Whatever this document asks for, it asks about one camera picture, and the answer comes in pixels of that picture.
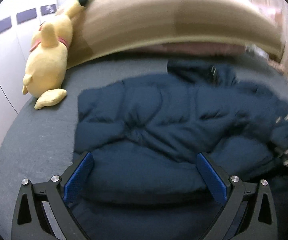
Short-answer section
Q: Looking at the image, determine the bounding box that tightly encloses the navy blue quilted jacket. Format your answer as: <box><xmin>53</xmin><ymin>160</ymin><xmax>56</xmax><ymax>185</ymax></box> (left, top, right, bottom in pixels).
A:
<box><xmin>72</xmin><ymin>61</ymin><xmax>288</xmax><ymax>239</ymax></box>

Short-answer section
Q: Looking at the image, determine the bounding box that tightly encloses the pink pillow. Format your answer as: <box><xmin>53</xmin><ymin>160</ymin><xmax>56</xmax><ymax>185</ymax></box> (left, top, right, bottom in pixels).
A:
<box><xmin>128</xmin><ymin>42</ymin><xmax>246</xmax><ymax>56</ymax></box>

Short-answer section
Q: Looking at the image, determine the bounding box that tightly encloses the yellow Pikachu plush toy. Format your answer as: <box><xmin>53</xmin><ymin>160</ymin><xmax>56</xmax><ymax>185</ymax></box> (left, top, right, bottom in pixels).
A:
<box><xmin>22</xmin><ymin>0</ymin><xmax>94</xmax><ymax>110</ymax></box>

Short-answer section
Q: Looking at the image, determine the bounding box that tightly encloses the beige rolled mattress bolster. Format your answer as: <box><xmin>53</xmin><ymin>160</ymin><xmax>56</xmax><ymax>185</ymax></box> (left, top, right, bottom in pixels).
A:
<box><xmin>67</xmin><ymin>0</ymin><xmax>283</xmax><ymax>68</ymax></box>

